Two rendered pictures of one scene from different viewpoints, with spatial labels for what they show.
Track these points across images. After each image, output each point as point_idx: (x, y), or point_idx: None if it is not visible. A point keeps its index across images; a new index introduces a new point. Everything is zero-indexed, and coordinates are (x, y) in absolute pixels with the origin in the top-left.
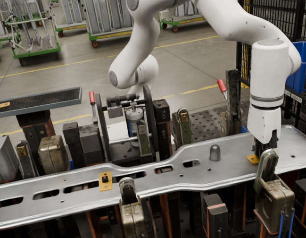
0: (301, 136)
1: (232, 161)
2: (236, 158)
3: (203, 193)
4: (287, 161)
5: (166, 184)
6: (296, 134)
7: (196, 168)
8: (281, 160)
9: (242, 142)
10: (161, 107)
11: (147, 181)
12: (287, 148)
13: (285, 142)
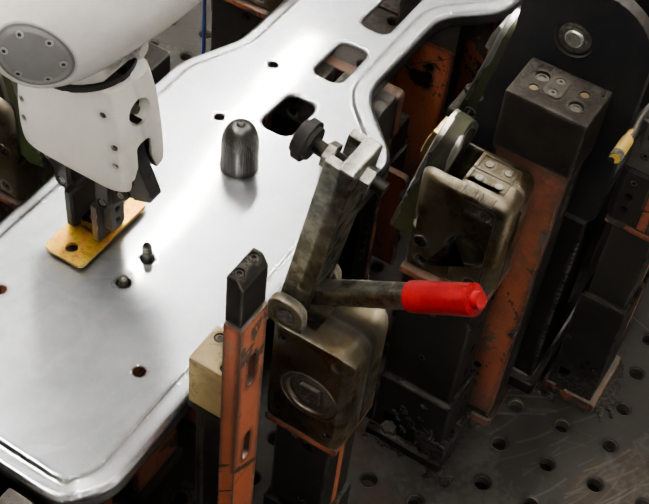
0: (8, 432)
1: (177, 174)
2: (175, 194)
3: (370, 470)
4: (10, 257)
5: (281, 26)
6: (32, 432)
7: (257, 103)
8: (31, 250)
9: (211, 279)
10: (522, 71)
11: (336, 11)
12: (34, 324)
13: (56, 354)
